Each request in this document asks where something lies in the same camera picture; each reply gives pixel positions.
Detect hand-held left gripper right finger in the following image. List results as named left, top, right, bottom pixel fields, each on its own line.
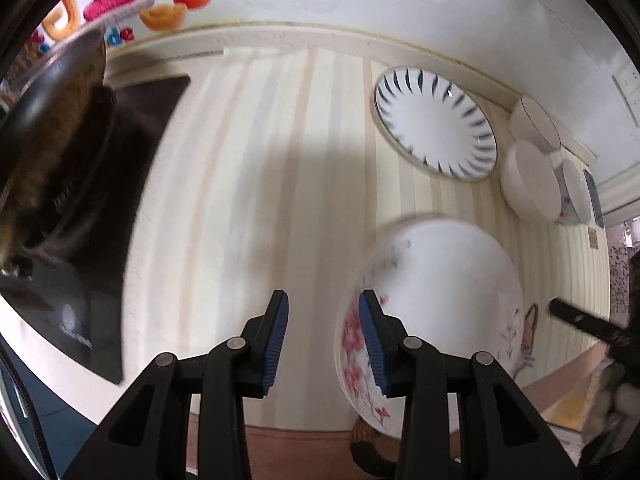
left=358, top=289, right=583, bottom=480

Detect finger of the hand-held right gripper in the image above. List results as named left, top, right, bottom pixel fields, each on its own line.
left=548, top=297, right=626, bottom=347

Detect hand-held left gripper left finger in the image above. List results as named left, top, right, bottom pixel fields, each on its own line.
left=65, top=290, right=291, bottom=480

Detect white pink floral plate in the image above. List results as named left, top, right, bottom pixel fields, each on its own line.
left=334, top=218, right=526, bottom=438

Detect white floral print bowl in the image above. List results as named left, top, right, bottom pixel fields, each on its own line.
left=552, top=152, right=596, bottom=226

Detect white blue-striped rim plate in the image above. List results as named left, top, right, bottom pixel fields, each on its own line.
left=374, top=66, right=499, bottom=182

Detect dark blue phone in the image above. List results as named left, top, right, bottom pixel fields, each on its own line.
left=583, top=169, right=605, bottom=228

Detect striped cat print mat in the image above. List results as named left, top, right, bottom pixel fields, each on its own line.
left=120, top=46, right=613, bottom=480

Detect black gas stove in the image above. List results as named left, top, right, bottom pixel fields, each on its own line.
left=0, top=74, right=192, bottom=385

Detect black wok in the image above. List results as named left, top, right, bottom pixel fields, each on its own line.
left=0, top=30, right=108, bottom=271

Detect white wall socket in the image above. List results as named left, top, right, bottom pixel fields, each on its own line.
left=612, top=67, right=640, bottom=126

